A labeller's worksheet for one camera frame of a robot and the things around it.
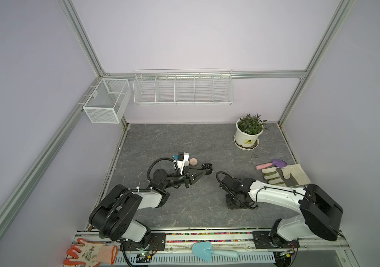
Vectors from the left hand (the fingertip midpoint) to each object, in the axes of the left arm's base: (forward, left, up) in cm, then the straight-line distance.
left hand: (206, 173), depth 72 cm
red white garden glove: (-24, +53, -19) cm, 61 cm away
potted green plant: (+28, -28, -5) cm, 40 cm away
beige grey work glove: (+5, -50, -20) cm, 54 cm away
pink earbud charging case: (+18, +5, -20) cm, 28 cm away
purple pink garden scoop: (+14, -46, -20) cm, 52 cm away
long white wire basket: (+57, -9, +6) cm, 58 cm away
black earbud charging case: (+3, -1, 0) cm, 3 cm away
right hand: (-7, -13, -21) cm, 26 cm away
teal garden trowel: (-26, +3, -20) cm, 33 cm away
